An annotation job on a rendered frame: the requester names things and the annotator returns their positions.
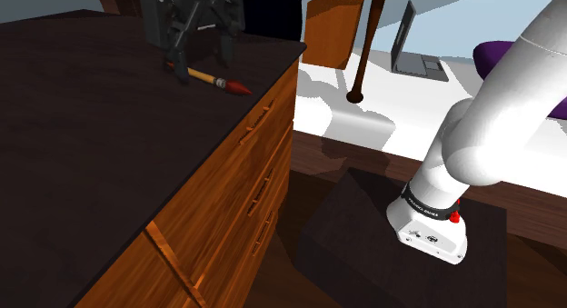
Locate red tipped paintbrush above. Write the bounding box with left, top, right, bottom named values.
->
left=165, top=61, right=254, bottom=97

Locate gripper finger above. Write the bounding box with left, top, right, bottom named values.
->
left=215, top=30, right=237, bottom=70
left=165, top=1, right=202, bottom=85

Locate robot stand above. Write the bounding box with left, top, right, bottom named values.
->
left=293, top=166, right=509, bottom=308

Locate brown baseball bat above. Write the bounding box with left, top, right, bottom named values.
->
left=345, top=0, right=390, bottom=104

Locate purple pillow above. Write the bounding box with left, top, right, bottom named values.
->
left=472, top=40, right=567, bottom=121

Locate wooden chest of drawers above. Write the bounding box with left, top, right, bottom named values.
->
left=0, top=9, right=308, bottom=308

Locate orange wooden box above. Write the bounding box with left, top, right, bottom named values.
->
left=302, top=0, right=365, bottom=71

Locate white bed with wooden frame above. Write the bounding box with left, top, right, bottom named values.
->
left=290, top=45, right=567, bottom=252

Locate grey laptop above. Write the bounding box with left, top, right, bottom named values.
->
left=390, top=0, right=450, bottom=84

